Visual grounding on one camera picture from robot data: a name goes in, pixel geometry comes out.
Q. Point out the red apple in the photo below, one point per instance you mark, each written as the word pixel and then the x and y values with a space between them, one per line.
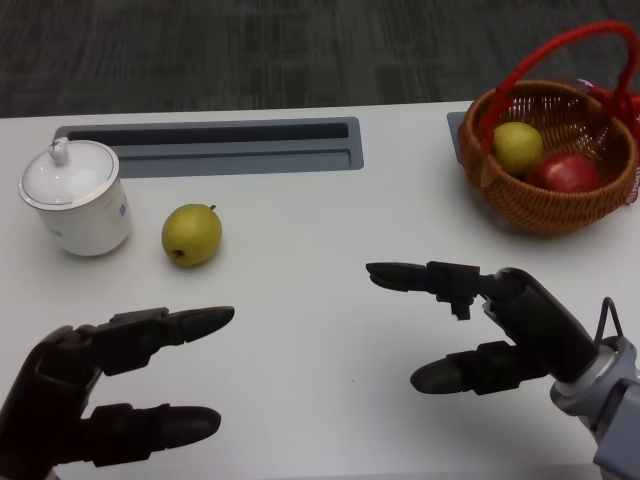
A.
pixel 565 172

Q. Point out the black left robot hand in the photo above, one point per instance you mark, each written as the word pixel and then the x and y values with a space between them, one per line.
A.
pixel 50 380

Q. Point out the grey round cup holder recess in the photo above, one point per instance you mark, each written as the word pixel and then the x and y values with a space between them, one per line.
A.
pixel 453 130

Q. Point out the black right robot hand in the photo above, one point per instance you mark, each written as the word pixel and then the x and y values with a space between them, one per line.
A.
pixel 545 330

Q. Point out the grey right wrist camera housing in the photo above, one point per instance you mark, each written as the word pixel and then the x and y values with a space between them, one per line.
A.
pixel 620 440

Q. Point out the white ceramic cup lid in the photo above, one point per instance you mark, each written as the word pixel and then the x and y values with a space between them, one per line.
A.
pixel 67 175

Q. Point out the white ceramic cup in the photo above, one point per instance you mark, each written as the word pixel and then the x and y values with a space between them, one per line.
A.
pixel 92 227

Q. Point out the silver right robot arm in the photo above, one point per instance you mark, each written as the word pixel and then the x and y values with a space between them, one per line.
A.
pixel 615 370

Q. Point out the grey long table tray recess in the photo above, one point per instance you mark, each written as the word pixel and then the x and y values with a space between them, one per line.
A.
pixel 225 157

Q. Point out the red printed ribbon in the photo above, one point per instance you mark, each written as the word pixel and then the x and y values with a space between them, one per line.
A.
pixel 636 185

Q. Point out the green pear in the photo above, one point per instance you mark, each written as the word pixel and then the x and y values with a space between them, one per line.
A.
pixel 192 235
pixel 517 145

